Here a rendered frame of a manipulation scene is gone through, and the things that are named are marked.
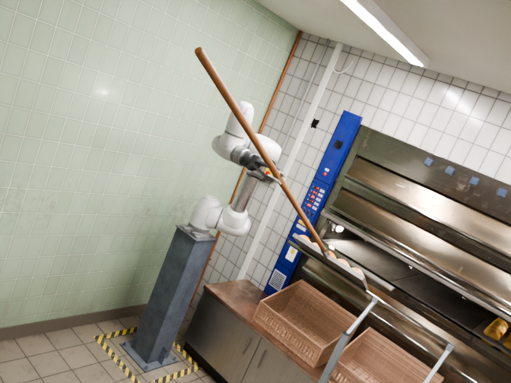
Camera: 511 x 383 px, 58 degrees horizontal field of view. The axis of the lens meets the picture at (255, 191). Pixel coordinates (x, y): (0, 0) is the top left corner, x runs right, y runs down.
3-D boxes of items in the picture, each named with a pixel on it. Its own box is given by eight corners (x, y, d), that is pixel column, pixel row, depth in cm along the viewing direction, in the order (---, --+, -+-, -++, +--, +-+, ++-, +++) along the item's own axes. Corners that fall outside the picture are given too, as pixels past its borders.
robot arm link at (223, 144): (226, 163, 218) (236, 137, 215) (204, 150, 227) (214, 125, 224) (239, 164, 227) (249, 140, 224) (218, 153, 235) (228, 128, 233)
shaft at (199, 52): (197, 53, 141) (203, 46, 141) (191, 51, 142) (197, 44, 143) (324, 252, 280) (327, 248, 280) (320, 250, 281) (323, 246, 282)
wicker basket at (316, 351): (287, 308, 359) (301, 278, 353) (347, 353, 328) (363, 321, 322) (250, 318, 320) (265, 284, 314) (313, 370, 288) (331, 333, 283)
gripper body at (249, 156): (253, 156, 222) (267, 163, 217) (242, 169, 220) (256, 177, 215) (248, 147, 216) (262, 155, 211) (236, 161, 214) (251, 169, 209)
